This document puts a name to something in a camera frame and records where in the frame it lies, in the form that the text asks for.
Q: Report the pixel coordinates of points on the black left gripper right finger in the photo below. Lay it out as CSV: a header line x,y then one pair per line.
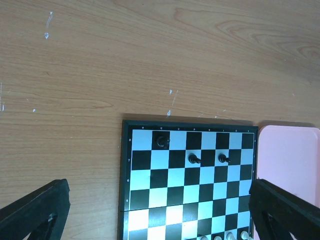
x,y
280,215

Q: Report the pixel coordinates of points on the black white chessboard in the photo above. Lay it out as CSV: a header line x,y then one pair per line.
x,y
162,196

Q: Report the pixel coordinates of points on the black knight chess piece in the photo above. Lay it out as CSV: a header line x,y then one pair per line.
x,y
162,142

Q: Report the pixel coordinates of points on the pink plastic tray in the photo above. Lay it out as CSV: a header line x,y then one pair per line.
x,y
289,157

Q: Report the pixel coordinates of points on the black pawn on board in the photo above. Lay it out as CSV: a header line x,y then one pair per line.
x,y
223,158
193,159

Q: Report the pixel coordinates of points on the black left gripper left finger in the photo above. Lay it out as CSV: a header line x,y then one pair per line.
x,y
39,215

